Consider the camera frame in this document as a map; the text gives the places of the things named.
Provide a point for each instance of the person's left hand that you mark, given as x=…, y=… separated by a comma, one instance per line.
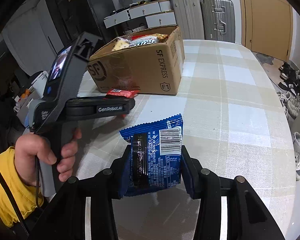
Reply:
x=30, y=147

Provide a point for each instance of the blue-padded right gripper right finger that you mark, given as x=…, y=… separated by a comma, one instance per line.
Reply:
x=190, y=170

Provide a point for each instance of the wooden door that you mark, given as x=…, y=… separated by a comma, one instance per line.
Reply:
x=267, y=27

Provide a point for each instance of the white drawer desk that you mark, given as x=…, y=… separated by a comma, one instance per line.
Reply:
x=156, y=14

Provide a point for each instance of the pile of shoes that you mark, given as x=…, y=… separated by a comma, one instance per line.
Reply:
x=290, y=101

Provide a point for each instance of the white red small snack bag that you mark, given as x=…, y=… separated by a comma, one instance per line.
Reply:
x=142, y=40

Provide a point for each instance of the blue cookie packet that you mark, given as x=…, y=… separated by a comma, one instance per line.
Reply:
x=155, y=155

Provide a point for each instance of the silver grey suitcase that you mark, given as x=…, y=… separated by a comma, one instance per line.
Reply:
x=219, y=20

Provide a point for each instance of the red cookie packet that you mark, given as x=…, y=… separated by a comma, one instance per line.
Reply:
x=121, y=94

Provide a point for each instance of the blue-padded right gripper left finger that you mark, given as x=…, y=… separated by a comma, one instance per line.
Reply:
x=124, y=172

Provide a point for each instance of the brown cardboard SF box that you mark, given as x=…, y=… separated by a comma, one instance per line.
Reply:
x=151, y=69

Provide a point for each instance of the black cabinet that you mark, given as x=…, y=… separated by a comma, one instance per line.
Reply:
x=73, y=17

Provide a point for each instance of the beige suitcase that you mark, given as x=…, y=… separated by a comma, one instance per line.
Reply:
x=188, y=15

